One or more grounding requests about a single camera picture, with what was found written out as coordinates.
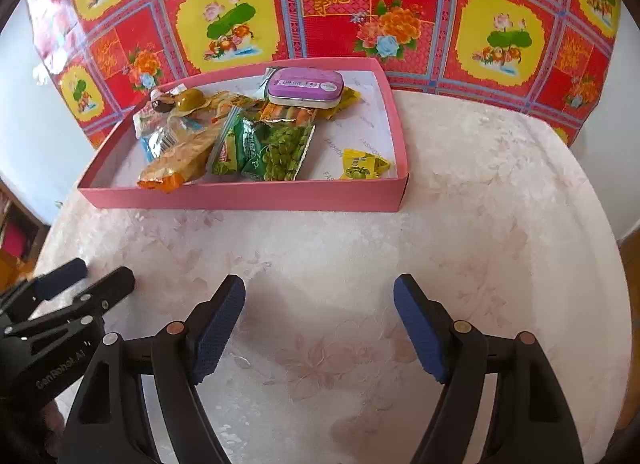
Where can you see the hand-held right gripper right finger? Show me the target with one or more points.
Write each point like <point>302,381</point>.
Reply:
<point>422,334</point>

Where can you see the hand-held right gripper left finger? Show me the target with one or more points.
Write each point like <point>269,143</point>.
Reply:
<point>217,334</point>

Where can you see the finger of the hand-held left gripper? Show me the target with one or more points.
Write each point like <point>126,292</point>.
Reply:
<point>60,276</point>
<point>110,286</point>

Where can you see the pink cardboard box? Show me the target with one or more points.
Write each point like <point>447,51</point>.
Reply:
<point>250,196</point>

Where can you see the orange rice cracker packet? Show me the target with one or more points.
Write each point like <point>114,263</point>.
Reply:
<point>180,159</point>

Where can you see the clear blue-edged snack packet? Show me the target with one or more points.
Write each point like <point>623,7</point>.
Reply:
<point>155,139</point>

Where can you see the small yellow candy packet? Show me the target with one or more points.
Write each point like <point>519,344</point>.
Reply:
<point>362,164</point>

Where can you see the green snack packet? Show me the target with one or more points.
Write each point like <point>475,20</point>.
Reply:
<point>240,149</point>

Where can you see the green pea packet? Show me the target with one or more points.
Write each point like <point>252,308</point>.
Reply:
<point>285,154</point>

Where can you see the round yellow-green jelly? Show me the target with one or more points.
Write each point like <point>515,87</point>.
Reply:
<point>189,100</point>

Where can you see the striped candy packet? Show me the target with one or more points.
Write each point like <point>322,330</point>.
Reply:
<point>235,103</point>

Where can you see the burger gummy packet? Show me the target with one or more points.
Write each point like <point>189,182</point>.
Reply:
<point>287,113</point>

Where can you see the purple tin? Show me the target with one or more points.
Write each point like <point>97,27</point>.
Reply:
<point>305,87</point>

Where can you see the wooden cabinet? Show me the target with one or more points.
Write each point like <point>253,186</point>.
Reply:
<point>15,244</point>

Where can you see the red floral printed cloth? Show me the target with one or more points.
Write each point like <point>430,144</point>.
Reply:
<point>325,39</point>

